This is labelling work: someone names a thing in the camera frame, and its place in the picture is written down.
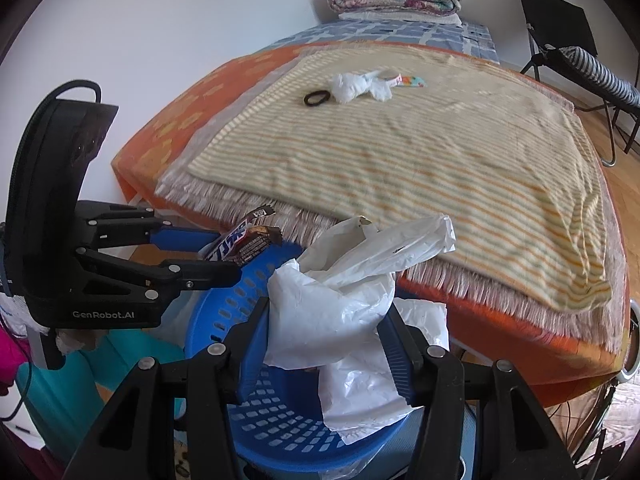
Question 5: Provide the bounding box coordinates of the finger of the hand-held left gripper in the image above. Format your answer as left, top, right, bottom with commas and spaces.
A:
85, 206, 222, 257
75, 247, 244, 302

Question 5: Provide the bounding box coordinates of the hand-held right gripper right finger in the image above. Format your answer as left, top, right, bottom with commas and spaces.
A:
376, 305, 583, 480

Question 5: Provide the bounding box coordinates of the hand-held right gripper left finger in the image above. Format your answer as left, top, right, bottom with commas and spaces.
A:
60, 296, 273, 480

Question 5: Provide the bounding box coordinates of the brown candy bar wrapper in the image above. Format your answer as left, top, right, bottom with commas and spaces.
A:
200, 205, 283, 267

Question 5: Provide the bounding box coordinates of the white plastic wrap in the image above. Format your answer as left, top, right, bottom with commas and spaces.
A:
317, 300, 451, 447

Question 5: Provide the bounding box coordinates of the blue perforated plastic basket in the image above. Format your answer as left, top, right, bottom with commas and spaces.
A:
184, 242, 426, 473

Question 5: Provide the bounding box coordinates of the white plastic bag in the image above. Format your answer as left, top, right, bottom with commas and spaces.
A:
265, 214, 457, 371

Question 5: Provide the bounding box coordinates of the pale fringed cloth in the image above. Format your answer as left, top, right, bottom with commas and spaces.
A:
155, 45, 628, 356

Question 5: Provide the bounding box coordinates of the teal bag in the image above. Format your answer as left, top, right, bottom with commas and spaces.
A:
17, 330, 188, 466

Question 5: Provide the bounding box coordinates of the pink cloth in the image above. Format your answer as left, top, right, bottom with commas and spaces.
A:
0, 310, 31, 396

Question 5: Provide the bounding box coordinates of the small crumpled white plastic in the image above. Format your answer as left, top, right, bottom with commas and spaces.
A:
332, 71, 396, 104

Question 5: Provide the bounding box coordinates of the colourful printed wrapper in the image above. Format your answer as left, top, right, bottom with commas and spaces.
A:
382, 72, 427, 89

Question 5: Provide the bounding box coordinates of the blue plaid bed sheet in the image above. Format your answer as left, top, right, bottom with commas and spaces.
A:
272, 19, 501, 65

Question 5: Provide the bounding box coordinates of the striped cloth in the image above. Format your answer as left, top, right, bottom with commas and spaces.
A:
555, 46, 640, 106

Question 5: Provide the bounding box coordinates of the black folding chair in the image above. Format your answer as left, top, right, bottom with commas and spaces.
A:
515, 0, 640, 167

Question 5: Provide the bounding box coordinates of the white ring light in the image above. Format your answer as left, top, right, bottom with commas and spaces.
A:
617, 297, 640, 378

